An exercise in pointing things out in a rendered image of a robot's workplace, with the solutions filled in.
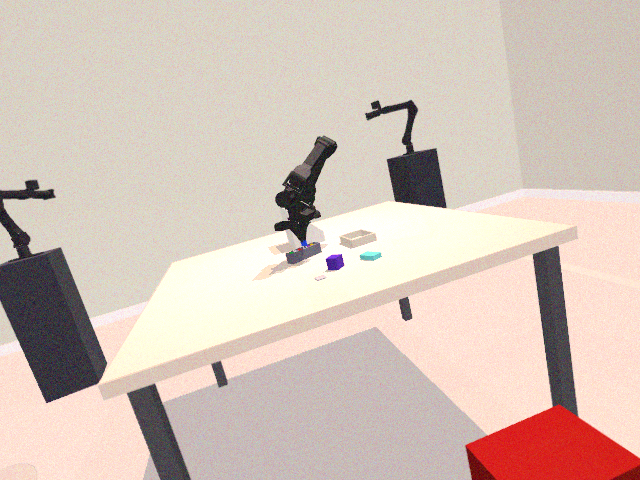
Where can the purple cube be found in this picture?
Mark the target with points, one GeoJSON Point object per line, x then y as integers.
{"type": "Point", "coordinates": [335, 262]}

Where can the turquoise flat block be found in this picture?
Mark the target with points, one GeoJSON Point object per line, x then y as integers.
{"type": "Point", "coordinates": [370, 255]}

